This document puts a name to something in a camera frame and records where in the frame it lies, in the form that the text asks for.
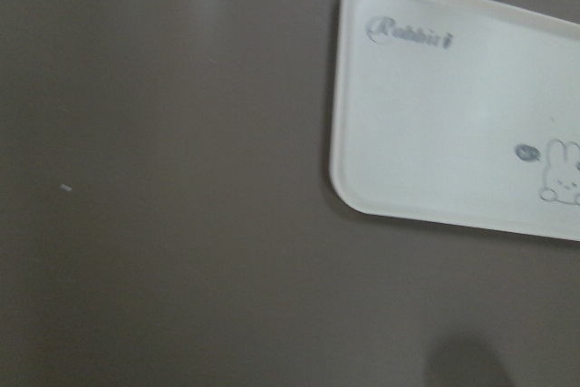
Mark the cream rabbit tray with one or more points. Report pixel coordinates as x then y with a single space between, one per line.
463 112

